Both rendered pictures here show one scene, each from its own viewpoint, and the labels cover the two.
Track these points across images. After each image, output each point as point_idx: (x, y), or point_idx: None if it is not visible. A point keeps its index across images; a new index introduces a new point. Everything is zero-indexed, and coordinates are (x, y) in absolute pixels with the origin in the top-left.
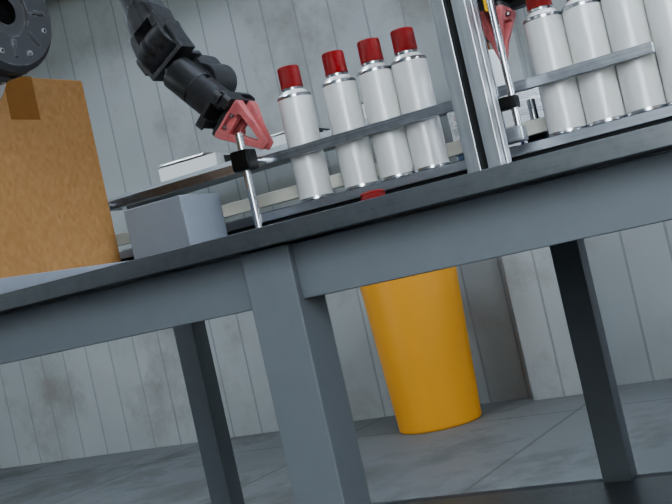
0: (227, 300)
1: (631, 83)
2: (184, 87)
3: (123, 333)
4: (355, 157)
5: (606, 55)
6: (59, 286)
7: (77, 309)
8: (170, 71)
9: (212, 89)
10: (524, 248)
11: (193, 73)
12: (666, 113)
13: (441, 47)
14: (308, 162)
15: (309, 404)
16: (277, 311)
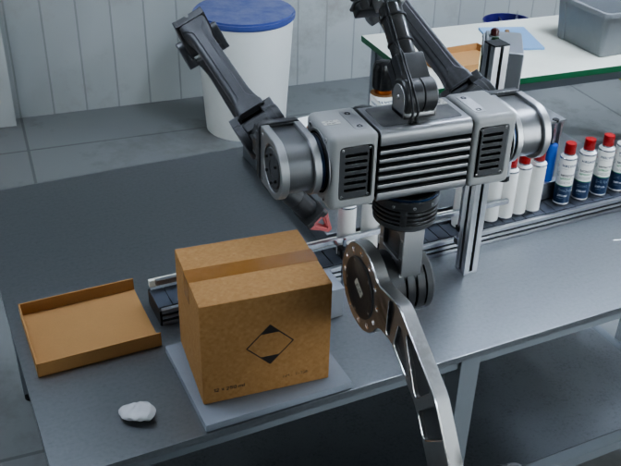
0: (447, 367)
1: (493, 212)
2: (298, 202)
3: (396, 386)
4: (376, 238)
5: (493, 203)
6: (392, 380)
7: None
8: (290, 193)
9: (310, 202)
10: (553, 338)
11: (301, 193)
12: (506, 228)
13: (471, 220)
14: (353, 239)
15: (469, 398)
16: (469, 370)
